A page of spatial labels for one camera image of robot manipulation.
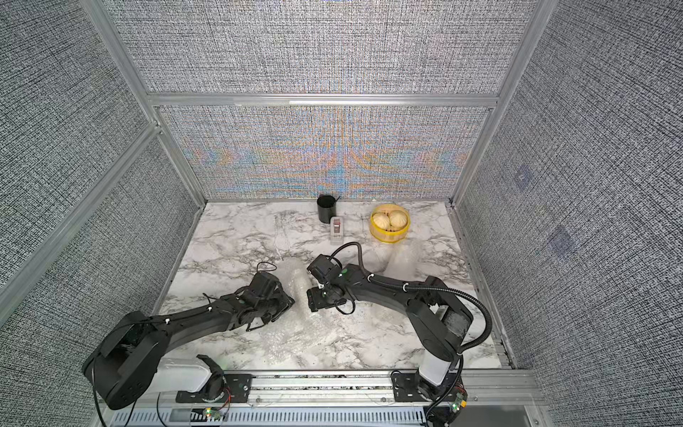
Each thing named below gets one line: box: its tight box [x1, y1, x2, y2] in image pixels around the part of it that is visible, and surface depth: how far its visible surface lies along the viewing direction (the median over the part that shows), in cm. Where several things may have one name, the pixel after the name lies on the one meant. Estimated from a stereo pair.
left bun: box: [372, 211, 392, 231], surface depth 108 cm
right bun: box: [389, 209, 409, 229], surface depth 108 cm
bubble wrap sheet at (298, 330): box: [256, 258, 343, 359], surface depth 83 cm
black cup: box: [316, 194, 341, 224], surface depth 112 cm
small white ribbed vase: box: [285, 256, 319, 327], surface depth 89 cm
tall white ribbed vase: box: [381, 239, 420, 282], surface depth 96 cm
